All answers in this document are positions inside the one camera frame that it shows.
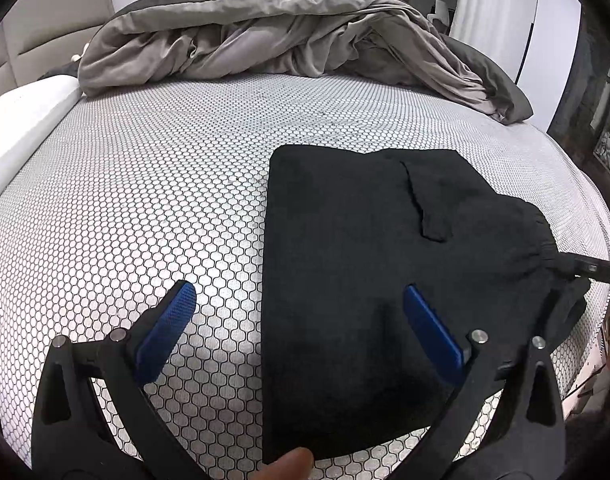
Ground person's left hand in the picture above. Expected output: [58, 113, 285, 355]
[251, 448, 314, 480]

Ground beige upholstered headboard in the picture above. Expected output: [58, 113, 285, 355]
[0, 0, 114, 96]

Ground white honeycomb pattern mattress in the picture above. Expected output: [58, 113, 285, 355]
[0, 75, 610, 479]

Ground black pants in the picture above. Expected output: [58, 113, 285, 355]
[261, 145, 590, 462]

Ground dark wardrobe shelf unit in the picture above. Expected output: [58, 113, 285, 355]
[547, 11, 610, 209]

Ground grey rumpled duvet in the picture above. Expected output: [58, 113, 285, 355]
[78, 0, 533, 125]

